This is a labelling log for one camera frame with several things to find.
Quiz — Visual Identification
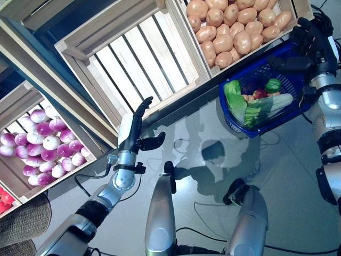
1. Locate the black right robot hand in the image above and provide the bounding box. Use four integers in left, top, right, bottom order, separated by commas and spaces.
267, 17, 341, 78

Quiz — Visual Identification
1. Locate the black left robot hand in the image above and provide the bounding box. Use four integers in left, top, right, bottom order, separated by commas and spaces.
117, 96, 166, 154

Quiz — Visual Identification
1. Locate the napa cabbage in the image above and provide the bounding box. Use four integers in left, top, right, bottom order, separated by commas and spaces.
223, 79, 249, 122
243, 92, 294, 127

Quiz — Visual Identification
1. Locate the blue plastic shopping basket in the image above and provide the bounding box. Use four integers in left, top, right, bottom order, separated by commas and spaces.
218, 42, 312, 139

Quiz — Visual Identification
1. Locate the grey woven wicker basket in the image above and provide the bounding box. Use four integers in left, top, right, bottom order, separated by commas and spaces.
0, 239, 37, 256
0, 194, 52, 239

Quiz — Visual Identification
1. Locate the green bell pepper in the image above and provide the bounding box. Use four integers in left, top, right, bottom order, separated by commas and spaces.
265, 78, 282, 93

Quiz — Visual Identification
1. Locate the red apple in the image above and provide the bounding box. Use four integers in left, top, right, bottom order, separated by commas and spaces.
252, 89, 269, 100

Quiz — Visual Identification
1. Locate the silver left robot leg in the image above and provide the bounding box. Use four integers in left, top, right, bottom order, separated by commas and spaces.
143, 161, 178, 256

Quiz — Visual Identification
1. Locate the silver robot leg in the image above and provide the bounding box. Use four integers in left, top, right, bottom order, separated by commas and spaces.
222, 178, 269, 256
143, 161, 178, 256

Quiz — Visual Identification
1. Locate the wooden potato crate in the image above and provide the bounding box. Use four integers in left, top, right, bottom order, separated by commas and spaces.
170, 0, 315, 79

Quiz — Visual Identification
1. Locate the slatted wooden cabbage crate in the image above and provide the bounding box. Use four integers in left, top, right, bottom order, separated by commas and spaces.
54, 0, 211, 131

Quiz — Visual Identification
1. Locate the wooden tomato crate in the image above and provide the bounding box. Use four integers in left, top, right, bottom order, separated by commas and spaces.
0, 183, 23, 219

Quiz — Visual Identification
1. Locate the red tomato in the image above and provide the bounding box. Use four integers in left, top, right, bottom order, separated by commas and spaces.
0, 186, 15, 214

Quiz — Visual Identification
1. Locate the silver right robot leg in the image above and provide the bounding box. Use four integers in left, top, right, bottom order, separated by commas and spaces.
222, 178, 269, 256

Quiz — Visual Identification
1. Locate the coiled black cable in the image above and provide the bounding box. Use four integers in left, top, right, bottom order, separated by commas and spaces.
308, 4, 336, 41

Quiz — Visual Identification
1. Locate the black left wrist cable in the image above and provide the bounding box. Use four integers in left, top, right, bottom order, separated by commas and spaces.
74, 162, 114, 198

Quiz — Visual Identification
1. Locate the wooden display shelf frame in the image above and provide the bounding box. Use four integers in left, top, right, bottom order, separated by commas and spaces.
0, 0, 315, 150

